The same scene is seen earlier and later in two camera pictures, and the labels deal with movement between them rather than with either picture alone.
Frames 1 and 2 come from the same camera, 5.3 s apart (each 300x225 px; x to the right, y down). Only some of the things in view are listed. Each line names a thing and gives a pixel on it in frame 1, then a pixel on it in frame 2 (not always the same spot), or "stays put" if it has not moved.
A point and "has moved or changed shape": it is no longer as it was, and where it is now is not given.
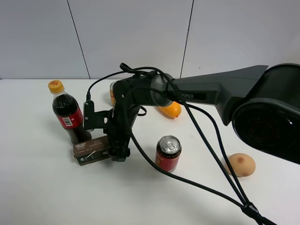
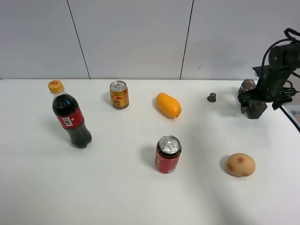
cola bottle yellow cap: x=69 y=113 stays put
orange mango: x=174 y=110 stays put
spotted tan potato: x=243 y=164 stays put
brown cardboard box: x=91 y=151 has moved or changed shape
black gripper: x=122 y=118 -> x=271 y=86
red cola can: x=168 y=153 stays put
